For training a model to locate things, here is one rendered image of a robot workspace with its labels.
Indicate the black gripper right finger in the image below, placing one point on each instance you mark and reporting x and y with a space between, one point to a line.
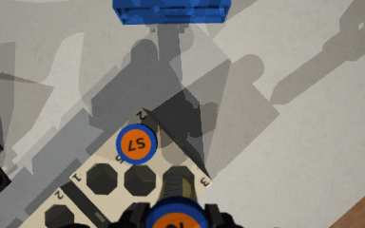
217 219

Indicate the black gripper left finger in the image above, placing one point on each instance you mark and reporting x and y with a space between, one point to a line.
126 220

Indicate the grey sloped button desk with green done key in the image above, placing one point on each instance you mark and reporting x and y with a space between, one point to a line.
4 180

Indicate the blue tube rack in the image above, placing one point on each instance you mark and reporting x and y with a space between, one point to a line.
142 12

